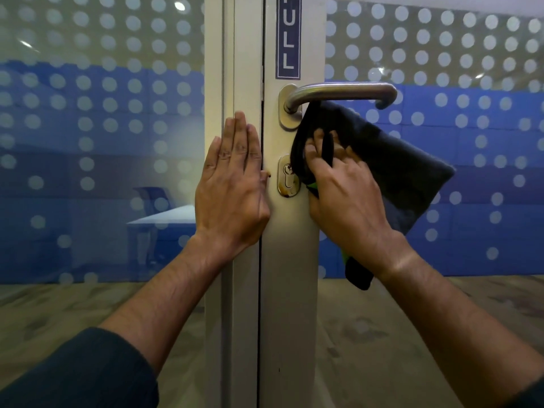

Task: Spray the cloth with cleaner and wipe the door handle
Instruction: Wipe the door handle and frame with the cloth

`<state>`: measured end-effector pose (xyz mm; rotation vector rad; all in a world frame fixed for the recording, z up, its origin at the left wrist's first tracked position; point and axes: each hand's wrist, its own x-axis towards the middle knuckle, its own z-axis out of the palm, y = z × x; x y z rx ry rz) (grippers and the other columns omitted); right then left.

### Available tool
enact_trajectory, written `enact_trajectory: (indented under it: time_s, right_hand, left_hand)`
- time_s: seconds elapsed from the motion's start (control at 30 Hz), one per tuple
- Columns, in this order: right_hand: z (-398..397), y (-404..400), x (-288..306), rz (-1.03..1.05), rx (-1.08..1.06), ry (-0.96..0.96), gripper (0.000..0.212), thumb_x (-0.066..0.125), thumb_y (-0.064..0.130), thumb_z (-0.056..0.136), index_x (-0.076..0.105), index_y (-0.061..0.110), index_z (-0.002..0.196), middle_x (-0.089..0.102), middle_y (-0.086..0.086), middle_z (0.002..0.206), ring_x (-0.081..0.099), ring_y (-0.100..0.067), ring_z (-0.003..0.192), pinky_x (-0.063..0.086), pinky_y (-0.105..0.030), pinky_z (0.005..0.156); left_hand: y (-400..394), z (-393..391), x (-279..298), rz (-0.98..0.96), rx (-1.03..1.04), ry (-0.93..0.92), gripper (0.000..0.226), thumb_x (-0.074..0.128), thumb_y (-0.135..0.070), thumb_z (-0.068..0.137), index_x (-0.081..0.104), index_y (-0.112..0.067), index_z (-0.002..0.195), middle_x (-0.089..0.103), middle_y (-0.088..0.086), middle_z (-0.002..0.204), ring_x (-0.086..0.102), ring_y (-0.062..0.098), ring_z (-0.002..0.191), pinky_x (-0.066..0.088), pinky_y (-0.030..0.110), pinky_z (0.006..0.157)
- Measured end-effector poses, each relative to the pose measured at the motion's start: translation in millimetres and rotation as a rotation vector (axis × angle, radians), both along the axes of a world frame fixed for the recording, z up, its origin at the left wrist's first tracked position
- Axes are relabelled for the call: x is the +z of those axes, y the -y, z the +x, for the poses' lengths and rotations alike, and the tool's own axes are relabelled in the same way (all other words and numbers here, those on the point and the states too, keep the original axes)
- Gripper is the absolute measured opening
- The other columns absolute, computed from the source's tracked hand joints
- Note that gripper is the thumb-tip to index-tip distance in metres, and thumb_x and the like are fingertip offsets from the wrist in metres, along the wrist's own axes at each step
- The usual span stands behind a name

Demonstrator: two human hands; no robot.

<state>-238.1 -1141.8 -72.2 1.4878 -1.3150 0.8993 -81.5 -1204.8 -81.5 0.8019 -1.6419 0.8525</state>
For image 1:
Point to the person's left hand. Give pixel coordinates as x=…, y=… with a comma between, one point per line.
x=231, y=203

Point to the person's right hand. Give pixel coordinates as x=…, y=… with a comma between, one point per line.
x=350, y=208

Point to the person's left little finger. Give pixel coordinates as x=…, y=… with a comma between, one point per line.
x=212, y=155

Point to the person's left middle finger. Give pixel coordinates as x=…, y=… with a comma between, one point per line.
x=240, y=138

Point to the person's right fingers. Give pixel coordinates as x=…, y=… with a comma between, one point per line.
x=316, y=159

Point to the dark cleaning cloth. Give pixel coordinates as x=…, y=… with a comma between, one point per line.
x=403, y=174

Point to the person's right forearm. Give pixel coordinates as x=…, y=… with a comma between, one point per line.
x=459, y=335

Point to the person's left forearm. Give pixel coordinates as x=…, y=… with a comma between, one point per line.
x=170, y=297

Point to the silver door lock cylinder plate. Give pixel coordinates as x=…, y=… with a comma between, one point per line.
x=288, y=182

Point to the white table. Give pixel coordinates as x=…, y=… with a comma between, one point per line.
x=170, y=216

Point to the dark office chair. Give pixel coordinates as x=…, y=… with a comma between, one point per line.
x=151, y=197

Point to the white framed dotted glass panel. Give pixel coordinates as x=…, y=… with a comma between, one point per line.
x=240, y=59

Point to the blue door sign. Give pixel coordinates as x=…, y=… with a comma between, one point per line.
x=288, y=38

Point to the white framed glass door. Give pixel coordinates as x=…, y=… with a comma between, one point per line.
x=289, y=301

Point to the dark blue left sleeve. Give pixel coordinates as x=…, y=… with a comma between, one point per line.
x=85, y=373

